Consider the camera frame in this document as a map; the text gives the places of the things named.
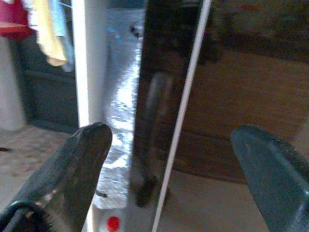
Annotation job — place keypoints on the white cabinet panel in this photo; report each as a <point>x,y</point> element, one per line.
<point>83,60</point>

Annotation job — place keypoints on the white bottle red cap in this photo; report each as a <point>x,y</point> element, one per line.
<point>108,217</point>

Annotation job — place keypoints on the black glossy fridge door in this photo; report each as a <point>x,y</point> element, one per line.
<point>241,96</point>

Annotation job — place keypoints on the light blue cloth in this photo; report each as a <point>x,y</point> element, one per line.
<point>64,33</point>

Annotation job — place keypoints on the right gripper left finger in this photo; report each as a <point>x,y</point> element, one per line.
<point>79,164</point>

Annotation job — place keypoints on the red plastic chair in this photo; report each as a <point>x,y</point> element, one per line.
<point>12,19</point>

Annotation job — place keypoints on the yellow cloth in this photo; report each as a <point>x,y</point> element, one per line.
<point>50,36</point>

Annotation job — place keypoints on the clear bubble wrap sheet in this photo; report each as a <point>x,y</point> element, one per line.
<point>123,108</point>

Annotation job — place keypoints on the dark grey cabinet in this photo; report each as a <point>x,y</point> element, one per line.
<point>48,96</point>

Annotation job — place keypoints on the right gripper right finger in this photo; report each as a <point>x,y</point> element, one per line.
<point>277,178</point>

